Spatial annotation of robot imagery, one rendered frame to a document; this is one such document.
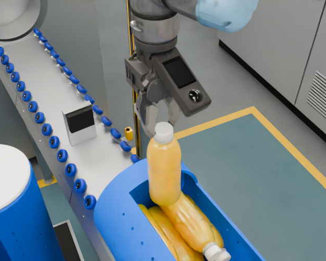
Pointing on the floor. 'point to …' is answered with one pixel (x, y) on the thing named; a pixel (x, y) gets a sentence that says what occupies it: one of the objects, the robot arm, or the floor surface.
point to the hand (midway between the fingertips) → (163, 130)
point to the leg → (41, 162)
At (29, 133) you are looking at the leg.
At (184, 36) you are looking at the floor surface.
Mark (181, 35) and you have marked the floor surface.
